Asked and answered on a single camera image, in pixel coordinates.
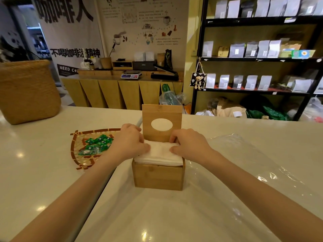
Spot person's left hand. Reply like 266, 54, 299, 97
105, 123, 151, 165

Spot person's right hand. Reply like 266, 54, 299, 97
169, 128, 215, 165

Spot stack of white napkins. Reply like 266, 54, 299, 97
134, 140, 184, 167

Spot person's left forearm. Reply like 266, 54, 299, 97
10, 153, 121, 242

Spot person's right forearm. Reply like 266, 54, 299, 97
199, 150, 323, 242

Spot bamboo napkin box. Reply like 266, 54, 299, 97
132, 159, 186, 191

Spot bamboo lid with oval hole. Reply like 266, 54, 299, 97
142, 104, 183, 143

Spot pile of green candy packets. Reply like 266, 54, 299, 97
78, 134, 114, 156

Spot green bottle in plastic wrap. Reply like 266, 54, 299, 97
159, 84, 186, 106

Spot brown paper bag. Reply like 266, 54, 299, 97
207, 97, 248, 118

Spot wooden counter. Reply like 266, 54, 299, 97
61, 69, 185, 111

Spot woven bamboo tray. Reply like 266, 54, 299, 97
70, 128, 121, 170

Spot hanging teddy bear ornament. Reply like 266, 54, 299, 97
190, 72, 207, 90

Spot clear plastic bag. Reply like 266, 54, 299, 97
183, 133, 323, 219

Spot digital weighing scale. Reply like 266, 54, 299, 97
121, 71, 142, 79

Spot black heat sealer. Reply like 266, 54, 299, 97
151, 65, 180, 81

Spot black box appliance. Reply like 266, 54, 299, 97
132, 60, 157, 71

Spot small wooden shelf box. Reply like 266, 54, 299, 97
112, 60, 134, 70

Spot black printed pouch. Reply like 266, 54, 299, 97
165, 49, 173, 69

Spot wooden utensil bucket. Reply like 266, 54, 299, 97
100, 57, 113, 70

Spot row of silver coffee pouches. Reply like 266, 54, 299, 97
206, 74, 272, 90
202, 39, 282, 58
214, 0, 323, 18

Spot dark green plastic bag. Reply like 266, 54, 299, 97
246, 96, 291, 121

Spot large woven basket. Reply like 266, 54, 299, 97
0, 60, 62, 125

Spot white banner with black characters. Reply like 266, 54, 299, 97
31, 0, 105, 78

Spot lying silver pouch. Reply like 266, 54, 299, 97
290, 79, 313, 93

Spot white plastic bag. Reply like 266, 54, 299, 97
300, 97, 323, 123

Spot black metal shelf rack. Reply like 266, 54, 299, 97
191, 0, 323, 121

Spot green and yellow boxes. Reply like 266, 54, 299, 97
279, 49, 316, 59

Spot coffee drawing wall poster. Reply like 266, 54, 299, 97
97, 0, 190, 71

